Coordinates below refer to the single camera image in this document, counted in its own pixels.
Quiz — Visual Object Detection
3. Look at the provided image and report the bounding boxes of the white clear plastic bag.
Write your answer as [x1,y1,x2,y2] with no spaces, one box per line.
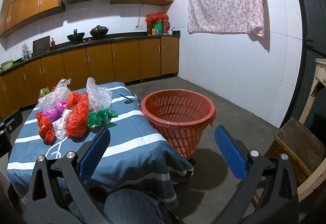
[53,109,72,140]

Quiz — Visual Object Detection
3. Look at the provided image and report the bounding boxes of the red plastic trash basket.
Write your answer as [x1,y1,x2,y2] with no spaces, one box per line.
[141,89,217,158]

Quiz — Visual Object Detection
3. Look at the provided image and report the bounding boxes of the lower wooden kitchen cabinets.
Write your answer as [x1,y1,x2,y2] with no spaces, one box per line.
[1,36,180,120]

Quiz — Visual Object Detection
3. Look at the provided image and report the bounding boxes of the small red plastic bag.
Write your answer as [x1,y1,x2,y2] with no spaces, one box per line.
[35,112,55,145]

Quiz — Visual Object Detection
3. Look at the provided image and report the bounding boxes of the magenta plastic bag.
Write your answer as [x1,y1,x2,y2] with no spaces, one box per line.
[42,100,67,122]

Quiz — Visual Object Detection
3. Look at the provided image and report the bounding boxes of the olive green bag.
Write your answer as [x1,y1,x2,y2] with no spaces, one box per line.
[39,87,51,98]

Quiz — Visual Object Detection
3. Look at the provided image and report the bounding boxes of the wooden stool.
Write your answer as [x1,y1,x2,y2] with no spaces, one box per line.
[265,118,325,211]

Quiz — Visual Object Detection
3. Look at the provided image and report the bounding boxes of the green pot on counter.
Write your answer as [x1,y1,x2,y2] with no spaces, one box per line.
[1,60,13,71]

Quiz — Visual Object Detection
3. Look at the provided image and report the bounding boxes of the jeans covered leg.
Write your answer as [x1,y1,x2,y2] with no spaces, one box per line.
[68,189,180,223]

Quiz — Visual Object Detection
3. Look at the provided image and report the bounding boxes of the clear bubble wrap left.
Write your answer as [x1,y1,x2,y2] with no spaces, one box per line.
[38,79,71,111]

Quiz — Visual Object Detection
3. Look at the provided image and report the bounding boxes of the clear bubble wrap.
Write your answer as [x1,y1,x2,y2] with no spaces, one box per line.
[38,79,71,111]
[86,77,113,112]

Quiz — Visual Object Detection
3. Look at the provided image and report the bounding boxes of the large red plastic bag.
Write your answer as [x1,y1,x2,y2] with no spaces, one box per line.
[66,92,89,138]

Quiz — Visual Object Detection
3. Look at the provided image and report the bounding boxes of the red bag centre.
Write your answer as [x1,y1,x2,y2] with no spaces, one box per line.
[66,92,80,109]

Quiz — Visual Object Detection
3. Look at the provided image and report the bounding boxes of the clear jar on counter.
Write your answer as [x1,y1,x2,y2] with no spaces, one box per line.
[22,43,32,61]

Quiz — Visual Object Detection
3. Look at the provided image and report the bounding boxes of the blue striped tablecloth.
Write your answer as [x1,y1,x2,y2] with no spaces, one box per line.
[7,82,193,211]

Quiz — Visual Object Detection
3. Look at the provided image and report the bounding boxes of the green plastic bag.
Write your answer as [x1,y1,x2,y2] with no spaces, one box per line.
[87,108,118,127]

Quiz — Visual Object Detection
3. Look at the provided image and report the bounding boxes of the dark cutting board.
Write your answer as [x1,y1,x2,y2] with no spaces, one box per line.
[32,36,50,57]

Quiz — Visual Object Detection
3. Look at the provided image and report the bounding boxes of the red bottle on counter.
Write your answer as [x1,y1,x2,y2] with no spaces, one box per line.
[51,38,56,50]

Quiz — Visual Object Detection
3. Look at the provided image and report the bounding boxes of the clear bubble wrap right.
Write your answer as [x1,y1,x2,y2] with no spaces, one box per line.
[86,77,113,112]

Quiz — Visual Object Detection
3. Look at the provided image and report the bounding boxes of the black countertop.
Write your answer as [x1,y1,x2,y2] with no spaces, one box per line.
[1,30,181,75]

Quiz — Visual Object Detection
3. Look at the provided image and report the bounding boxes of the black wok left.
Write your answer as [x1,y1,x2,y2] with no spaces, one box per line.
[67,29,85,44]

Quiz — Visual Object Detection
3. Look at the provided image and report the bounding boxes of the black lidded wok right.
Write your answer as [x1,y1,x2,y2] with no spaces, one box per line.
[89,25,109,39]

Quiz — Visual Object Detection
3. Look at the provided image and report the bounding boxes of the red bag with containers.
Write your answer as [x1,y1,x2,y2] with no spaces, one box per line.
[145,12,170,35]

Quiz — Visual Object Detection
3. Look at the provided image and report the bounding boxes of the white painted wooden frame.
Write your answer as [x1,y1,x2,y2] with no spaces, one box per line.
[299,58,326,125]

